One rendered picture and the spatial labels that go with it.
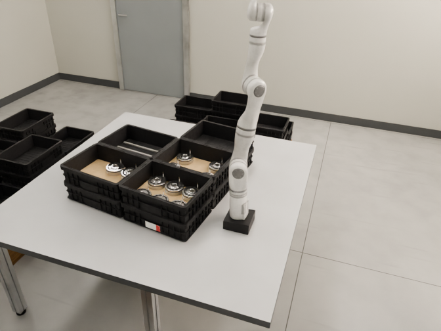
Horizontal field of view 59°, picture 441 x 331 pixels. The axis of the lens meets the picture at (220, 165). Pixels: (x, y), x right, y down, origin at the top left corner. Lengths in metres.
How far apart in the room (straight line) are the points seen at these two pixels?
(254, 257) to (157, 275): 0.47
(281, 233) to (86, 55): 4.60
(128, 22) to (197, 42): 0.96
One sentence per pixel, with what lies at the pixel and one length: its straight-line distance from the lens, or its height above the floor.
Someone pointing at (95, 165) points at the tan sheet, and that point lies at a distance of 2.43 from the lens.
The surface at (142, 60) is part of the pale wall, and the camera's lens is 5.58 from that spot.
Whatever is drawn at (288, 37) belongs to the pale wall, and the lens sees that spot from 4.86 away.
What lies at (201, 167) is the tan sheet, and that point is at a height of 0.83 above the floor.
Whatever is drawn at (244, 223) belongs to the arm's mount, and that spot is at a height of 0.76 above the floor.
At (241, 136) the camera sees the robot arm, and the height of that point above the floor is 1.23.
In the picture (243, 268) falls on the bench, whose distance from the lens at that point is 1.89.
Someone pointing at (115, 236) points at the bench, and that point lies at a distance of 2.09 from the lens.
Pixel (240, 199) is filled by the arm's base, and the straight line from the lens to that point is 1.98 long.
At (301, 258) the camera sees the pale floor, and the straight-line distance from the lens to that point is 3.00.
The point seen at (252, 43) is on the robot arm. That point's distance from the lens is 1.68.
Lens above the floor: 2.07
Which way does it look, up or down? 32 degrees down
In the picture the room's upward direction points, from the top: 2 degrees clockwise
